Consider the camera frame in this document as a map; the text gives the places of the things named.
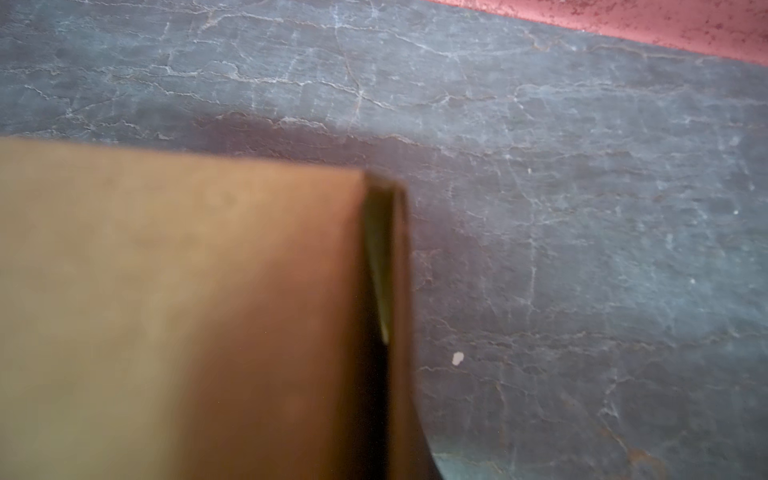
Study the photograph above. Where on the brown cardboard box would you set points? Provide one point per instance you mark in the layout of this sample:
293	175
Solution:
177	316

